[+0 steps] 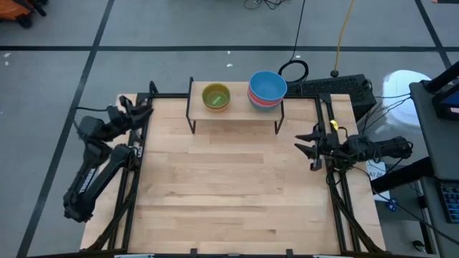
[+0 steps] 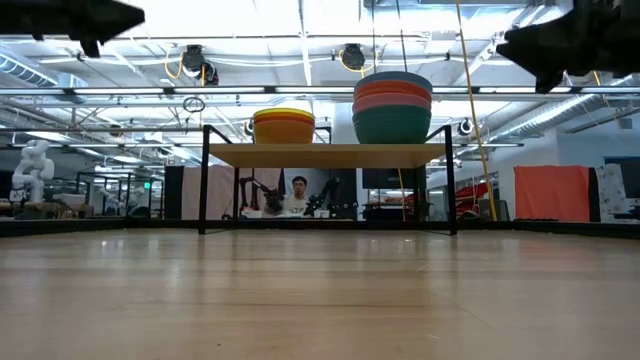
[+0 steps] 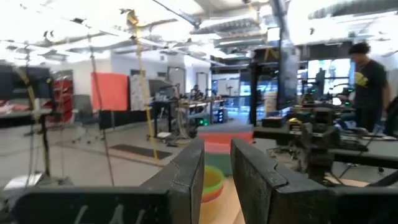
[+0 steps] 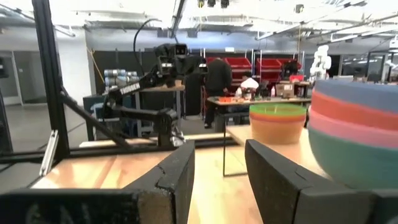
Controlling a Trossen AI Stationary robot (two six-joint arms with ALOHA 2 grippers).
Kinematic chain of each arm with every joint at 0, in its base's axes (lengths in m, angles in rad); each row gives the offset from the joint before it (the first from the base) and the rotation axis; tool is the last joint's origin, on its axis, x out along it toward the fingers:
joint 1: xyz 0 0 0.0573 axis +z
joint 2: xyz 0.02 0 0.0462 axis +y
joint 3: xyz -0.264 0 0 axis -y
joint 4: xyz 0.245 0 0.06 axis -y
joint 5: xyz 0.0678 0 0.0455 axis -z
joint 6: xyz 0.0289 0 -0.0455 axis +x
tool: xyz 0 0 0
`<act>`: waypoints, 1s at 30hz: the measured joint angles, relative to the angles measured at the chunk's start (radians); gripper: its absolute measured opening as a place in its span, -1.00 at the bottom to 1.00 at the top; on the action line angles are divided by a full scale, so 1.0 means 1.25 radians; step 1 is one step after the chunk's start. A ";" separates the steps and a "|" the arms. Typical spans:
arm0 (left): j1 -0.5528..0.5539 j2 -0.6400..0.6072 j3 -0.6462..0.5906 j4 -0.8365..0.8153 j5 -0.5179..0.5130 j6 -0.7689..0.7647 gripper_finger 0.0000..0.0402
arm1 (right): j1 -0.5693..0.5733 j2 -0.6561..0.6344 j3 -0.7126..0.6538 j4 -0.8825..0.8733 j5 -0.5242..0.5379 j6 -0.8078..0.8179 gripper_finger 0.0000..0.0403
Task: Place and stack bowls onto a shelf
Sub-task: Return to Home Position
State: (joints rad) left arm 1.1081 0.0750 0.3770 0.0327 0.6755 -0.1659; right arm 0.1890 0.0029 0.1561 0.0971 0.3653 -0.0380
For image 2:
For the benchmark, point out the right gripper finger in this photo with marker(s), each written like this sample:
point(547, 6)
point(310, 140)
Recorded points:
point(545, 50)

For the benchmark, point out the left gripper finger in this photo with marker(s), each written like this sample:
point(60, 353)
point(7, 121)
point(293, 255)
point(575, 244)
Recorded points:
point(100, 17)

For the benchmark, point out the blue matte bowl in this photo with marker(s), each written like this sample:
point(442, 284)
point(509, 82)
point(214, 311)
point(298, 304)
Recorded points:
point(393, 77)

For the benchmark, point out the pink matte bowl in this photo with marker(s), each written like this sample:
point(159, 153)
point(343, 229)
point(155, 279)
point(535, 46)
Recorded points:
point(391, 102)

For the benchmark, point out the orange translucent plastic bowl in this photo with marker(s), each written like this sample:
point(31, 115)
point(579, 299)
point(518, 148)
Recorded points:
point(284, 132)

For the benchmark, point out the black background robot arm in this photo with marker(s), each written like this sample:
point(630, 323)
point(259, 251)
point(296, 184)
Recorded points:
point(325, 197)
point(260, 197)

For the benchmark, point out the wooden shelf black metal legs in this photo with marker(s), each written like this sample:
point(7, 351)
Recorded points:
point(325, 155)

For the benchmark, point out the reddish hanging cloth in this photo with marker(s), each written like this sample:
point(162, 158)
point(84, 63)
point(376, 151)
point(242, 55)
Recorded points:
point(550, 192)

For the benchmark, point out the white patterned board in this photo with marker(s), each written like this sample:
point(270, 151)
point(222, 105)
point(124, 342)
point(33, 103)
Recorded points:
point(610, 190)

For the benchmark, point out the red fabric object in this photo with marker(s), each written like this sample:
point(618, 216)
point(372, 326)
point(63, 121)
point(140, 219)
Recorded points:
point(472, 195)

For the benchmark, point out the tall black panel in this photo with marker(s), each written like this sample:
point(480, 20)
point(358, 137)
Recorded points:
point(173, 192)

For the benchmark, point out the black monitor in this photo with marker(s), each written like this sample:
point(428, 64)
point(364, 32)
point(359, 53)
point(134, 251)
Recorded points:
point(392, 177)

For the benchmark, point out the pale pink curtain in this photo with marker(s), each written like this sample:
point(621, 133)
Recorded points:
point(215, 192)

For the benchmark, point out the person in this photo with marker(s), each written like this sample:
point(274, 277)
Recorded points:
point(298, 197)

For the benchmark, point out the silver ventilation duct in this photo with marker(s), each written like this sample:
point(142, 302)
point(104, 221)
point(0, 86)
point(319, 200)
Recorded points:
point(550, 114)

